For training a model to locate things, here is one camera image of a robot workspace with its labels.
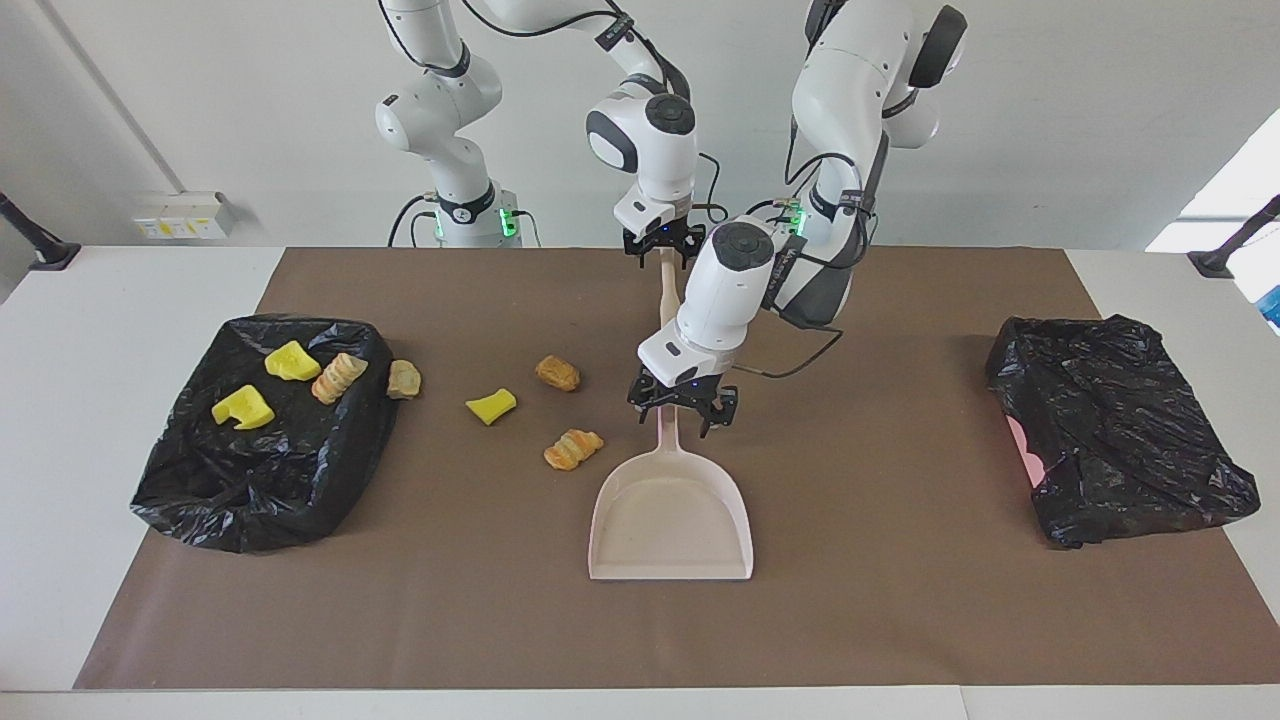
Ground black left base cables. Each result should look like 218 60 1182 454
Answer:
738 195 806 226

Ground black clamp stand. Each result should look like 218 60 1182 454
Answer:
0 192 81 271
1188 195 1280 279

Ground black trash bag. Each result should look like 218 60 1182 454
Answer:
986 314 1262 549

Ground white wall power strip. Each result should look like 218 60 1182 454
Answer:
133 192 236 241

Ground beige hand brush black bristles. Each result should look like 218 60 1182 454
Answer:
655 255 683 333

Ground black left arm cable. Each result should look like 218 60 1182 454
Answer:
740 120 881 381

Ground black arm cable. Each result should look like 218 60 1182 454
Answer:
470 0 728 227
740 120 881 381

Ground pale layered bread chunk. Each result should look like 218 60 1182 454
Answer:
311 352 369 406

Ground black base cables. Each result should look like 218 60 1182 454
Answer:
738 195 806 226
388 195 543 249

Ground black bag lined bin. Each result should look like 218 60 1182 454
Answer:
130 313 398 554

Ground small yellow sponge wedge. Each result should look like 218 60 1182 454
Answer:
465 388 518 427

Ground brown table mat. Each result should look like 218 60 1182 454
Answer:
73 247 1280 691

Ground beige plastic dustpan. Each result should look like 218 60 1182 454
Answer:
587 405 755 583

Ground black right base cables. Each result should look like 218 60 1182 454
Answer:
388 195 543 249

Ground orange striped pastry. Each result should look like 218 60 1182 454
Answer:
543 429 605 472

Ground pink bin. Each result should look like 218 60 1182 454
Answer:
1005 415 1047 491

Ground yellow sponge piece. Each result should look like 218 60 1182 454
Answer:
211 384 276 431
264 340 323 382

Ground white wall cable duct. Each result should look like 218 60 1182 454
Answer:
38 0 186 196

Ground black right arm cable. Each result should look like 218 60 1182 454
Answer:
470 0 728 227

